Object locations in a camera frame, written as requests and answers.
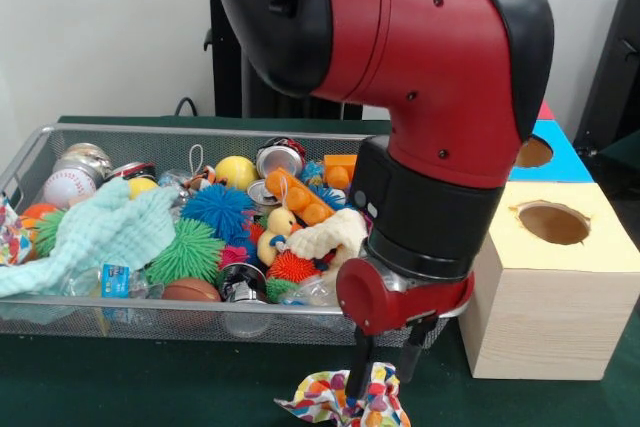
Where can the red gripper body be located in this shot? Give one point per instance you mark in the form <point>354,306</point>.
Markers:
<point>365,297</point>

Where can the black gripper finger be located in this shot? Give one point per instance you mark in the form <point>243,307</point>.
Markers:
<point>361,362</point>
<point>417,347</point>

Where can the colourful patterned cloth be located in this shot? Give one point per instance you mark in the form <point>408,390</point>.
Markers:
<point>320,397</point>

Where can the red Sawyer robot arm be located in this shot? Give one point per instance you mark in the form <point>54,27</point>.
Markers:
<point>425,47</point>

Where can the wooden box with three holes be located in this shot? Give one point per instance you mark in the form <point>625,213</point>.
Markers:
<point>540,327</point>

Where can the silver mesh bin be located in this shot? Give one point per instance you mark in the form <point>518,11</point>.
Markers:
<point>75,327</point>

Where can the cream yellow cloth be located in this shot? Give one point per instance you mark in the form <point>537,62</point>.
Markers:
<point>330,237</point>

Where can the short orange toy brick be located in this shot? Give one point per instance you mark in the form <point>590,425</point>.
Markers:
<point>300,197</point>

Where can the long orange toy brick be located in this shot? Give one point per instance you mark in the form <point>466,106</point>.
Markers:
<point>340,167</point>

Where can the small brown football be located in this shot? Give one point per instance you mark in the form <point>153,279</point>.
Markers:
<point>192,291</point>

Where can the blue spiky ball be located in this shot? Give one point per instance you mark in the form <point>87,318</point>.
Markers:
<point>217,204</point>

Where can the yellow ball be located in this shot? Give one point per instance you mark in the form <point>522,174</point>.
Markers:
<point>237,172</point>

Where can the green spiky ball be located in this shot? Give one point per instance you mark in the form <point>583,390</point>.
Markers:
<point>185,252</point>

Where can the mint green cloth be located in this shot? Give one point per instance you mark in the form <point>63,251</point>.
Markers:
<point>100,232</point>

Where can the white baseball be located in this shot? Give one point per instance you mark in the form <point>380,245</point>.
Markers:
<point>67,187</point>

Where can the black upright panel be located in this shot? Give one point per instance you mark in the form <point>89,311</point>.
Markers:
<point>615,72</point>

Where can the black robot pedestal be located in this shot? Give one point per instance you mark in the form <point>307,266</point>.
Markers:
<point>225,72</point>

